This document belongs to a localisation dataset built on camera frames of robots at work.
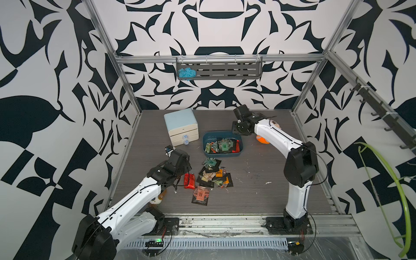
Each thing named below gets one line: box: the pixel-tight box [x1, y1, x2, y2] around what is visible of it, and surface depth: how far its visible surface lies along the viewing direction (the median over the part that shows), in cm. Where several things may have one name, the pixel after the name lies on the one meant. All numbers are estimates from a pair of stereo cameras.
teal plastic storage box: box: [202, 130, 244, 158], surface depth 101 cm
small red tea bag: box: [184, 172, 196, 190], surface depth 87 cm
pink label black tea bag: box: [191, 185, 211, 206], surface depth 85 cm
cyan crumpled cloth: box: [177, 67, 197, 82], surface depth 93 cm
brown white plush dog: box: [149, 189, 167, 206], surface depth 81 cm
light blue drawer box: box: [163, 107, 199, 147], surface depth 97 cm
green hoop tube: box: [353, 141, 412, 258], surface depth 55 cm
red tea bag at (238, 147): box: [231, 139, 242, 154], surface depth 99 cm
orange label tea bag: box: [215, 166, 227, 178], surface depth 91 cm
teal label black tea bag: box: [217, 138, 234, 153], surface depth 101 cm
